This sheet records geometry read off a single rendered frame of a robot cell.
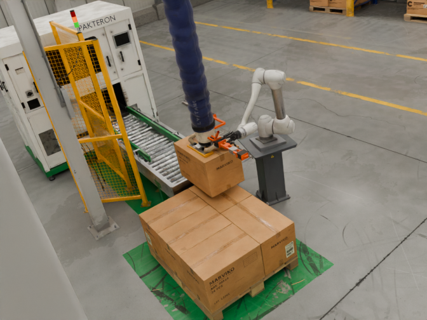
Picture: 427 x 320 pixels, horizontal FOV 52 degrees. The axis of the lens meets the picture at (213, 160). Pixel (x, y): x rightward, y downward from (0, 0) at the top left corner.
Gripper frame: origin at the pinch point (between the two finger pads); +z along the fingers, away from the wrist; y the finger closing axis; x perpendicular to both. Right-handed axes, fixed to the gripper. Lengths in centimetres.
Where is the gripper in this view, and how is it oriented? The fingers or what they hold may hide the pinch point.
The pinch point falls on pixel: (221, 142)
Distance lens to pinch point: 405.2
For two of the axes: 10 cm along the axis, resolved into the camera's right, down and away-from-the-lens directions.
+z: -8.1, 4.1, -4.1
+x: -5.6, -3.5, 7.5
